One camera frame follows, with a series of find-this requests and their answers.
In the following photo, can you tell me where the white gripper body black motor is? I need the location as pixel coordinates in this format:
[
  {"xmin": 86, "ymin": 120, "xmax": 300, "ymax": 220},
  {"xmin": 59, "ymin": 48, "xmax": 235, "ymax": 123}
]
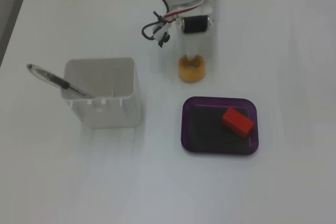
[{"xmin": 175, "ymin": 5, "xmax": 219, "ymax": 49}]

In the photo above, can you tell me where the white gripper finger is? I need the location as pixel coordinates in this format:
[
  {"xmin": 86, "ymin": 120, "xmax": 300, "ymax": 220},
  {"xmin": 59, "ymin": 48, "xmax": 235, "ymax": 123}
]
[{"xmin": 183, "ymin": 47, "xmax": 202, "ymax": 65}]

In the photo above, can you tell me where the yellow tape roll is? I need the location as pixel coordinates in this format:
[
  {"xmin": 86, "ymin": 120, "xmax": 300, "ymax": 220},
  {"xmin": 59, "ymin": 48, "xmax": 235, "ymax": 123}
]
[{"xmin": 178, "ymin": 54, "xmax": 206, "ymax": 83}]

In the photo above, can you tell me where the red rectangular block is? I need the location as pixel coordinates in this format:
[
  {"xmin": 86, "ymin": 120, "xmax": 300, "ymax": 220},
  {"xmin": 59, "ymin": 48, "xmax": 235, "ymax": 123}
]
[{"xmin": 222, "ymin": 107, "xmax": 255, "ymax": 138}]

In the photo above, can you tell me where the purple metal tray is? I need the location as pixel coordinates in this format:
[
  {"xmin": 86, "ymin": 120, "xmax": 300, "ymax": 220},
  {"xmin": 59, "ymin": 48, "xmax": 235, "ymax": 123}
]
[{"xmin": 180, "ymin": 96, "xmax": 261, "ymax": 156}]

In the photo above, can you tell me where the white plastic pen holder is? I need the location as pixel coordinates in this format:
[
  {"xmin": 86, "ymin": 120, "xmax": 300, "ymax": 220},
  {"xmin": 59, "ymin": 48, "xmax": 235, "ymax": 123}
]
[{"xmin": 60, "ymin": 57, "xmax": 144, "ymax": 130}]

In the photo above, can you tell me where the black clear ballpoint pen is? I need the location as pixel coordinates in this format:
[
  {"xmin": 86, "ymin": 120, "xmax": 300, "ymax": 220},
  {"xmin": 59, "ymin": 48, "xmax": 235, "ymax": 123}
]
[{"xmin": 26, "ymin": 63, "xmax": 97, "ymax": 100}]

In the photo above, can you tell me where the black cable with connector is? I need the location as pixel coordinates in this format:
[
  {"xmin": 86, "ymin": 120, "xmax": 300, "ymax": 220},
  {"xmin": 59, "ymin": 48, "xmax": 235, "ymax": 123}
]
[{"xmin": 141, "ymin": 0, "xmax": 174, "ymax": 49}]

